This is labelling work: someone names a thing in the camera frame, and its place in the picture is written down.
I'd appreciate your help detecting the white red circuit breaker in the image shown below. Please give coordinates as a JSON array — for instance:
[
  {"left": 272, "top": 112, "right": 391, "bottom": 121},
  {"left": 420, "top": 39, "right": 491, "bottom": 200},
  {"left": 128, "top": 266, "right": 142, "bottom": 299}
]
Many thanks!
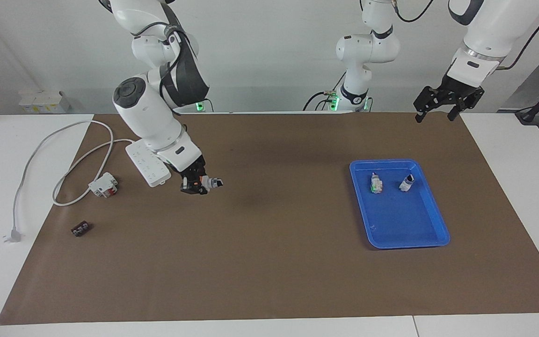
[{"left": 88, "top": 172, "right": 119, "bottom": 198}]

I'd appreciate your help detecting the white power cable with plug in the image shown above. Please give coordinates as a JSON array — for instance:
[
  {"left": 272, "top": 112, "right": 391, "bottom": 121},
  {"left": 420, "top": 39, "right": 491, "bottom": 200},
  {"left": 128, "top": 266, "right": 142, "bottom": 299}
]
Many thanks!
[{"left": 3, "top": 120, "right": 135, "bottom": 244}]

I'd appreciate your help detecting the black left arm base cable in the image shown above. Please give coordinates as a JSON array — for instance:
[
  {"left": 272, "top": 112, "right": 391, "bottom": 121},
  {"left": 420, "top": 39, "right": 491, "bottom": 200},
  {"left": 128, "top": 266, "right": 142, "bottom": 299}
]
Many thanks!
[{"left": 303, "top": 90, "right": 345, "bottom": 112}]

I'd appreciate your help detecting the small white connector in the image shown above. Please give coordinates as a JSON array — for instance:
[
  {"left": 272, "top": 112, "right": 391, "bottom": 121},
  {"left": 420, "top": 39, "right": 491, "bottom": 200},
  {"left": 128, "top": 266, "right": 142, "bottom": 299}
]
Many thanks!
[{"left": 194, "top": 176, "right": 225, "bottom": 193}]

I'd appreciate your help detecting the brown paper table mat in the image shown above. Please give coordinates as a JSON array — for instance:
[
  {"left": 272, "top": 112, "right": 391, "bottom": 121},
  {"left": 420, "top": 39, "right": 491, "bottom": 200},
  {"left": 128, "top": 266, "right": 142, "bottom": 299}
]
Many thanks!
[{"left": 0, "top": 112, "right": 539, "bottom": 326}]

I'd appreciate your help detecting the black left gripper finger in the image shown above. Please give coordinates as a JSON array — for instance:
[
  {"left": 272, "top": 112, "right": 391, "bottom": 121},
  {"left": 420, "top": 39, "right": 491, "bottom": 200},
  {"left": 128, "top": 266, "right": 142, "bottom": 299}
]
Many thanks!
[
  {"left": 447, "top": 101, "right": 469, "bottom": 121},
  {"left": 415, "top": 101, "right": 434, "bottom": 123}
]

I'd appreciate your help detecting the white boxes stack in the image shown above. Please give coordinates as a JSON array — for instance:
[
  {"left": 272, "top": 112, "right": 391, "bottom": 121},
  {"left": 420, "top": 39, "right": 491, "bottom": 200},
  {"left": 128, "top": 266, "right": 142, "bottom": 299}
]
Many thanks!
[{"left": 18, "top": 90, "right": 71, "bottom": 114}]

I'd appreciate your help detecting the white power strip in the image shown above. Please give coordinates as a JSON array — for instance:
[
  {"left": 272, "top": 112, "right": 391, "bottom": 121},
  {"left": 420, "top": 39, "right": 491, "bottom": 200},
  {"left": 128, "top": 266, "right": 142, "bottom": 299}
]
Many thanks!
[{"left": 125, "top": 142, "right": 172, "bottom": 188}]

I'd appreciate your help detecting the blue plastic tray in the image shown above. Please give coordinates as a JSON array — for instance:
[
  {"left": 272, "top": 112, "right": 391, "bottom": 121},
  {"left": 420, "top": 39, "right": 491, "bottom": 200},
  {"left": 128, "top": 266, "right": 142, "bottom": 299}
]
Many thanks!
[{"left": 349, "top": 159, "right": 451, "bottom": 249}]

